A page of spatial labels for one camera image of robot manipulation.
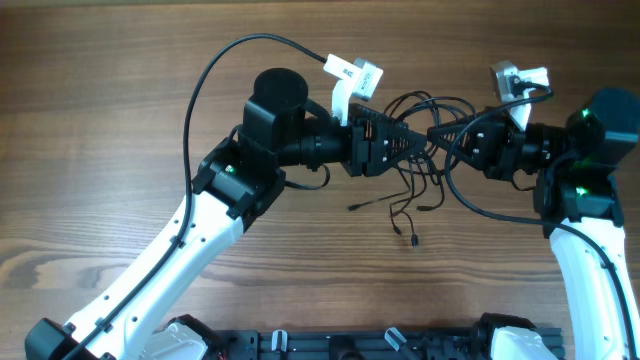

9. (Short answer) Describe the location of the thin black USB cable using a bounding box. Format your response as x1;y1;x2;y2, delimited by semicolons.
346;149;451;248

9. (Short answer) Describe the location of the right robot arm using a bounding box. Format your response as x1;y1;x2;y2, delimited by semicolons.
427;84;639;359

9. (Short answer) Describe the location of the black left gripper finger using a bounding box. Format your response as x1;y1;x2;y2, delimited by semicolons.
363;131;427;176
359;106;411;140

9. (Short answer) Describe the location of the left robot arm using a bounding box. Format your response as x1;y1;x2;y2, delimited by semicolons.
25;68;426;360

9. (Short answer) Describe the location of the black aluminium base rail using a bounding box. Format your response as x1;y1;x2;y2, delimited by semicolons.
211;328;485;360

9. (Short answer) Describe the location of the black right camera cable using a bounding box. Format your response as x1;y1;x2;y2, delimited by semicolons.
443;79;638;360

